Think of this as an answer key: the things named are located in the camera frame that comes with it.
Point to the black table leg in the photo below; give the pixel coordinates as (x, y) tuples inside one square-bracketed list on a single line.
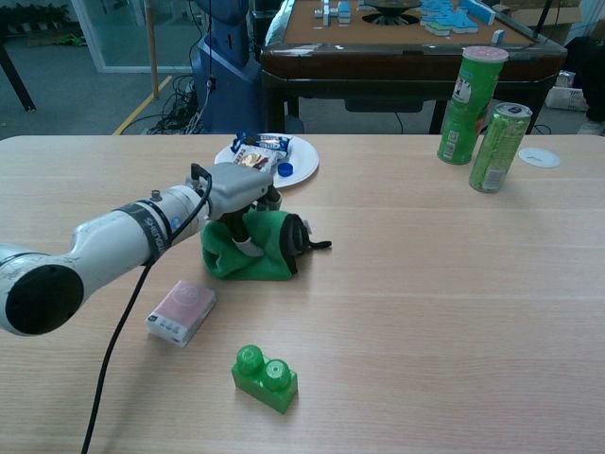
[(16, 85)]

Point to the green microfiber cloth black trim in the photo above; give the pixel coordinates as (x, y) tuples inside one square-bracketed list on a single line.
[(264, 255)]

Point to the green drink can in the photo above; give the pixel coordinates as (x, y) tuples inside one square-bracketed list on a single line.
[(498, 149)]

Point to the pink tissue pack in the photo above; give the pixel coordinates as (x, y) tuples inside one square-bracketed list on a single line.
[(180, 313)]

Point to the white round table grommet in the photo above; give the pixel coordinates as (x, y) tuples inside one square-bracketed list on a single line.
[(539, 156)]

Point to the blue oreo snack packet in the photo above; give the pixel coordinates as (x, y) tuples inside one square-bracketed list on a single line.
[(271, 141)]

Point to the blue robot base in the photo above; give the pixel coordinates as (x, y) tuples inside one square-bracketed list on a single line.
[(227, 66)]

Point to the wooden pole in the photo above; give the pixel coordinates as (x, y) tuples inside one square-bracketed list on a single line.
[(152, 47)]

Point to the white round plate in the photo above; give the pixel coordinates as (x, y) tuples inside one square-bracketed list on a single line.
[(305, 163)]

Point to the dark wooden mahjong table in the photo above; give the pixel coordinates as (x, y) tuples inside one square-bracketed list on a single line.
[(378, 61)]

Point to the blue white mahjong tile pile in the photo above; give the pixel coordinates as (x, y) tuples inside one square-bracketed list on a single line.
[(446, 16)]

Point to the green toy building block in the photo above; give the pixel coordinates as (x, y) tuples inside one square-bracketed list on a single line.
[(264, 378)]

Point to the green chips tube pink lid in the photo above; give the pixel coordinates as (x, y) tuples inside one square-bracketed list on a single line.
[(465, 109)]

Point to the white storage basket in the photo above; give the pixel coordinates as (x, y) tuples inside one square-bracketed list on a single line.
[(567, 97)]

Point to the blue bottle cap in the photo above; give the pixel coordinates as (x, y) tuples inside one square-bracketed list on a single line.
[(286, 169)]

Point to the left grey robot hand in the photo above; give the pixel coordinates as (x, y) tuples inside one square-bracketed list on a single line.
[(234, 189)]

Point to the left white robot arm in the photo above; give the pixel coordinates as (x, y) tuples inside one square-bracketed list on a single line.
[(104, 246)]

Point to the black round mahjong centre dish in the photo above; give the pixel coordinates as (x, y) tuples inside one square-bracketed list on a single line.
[(391, 5)]

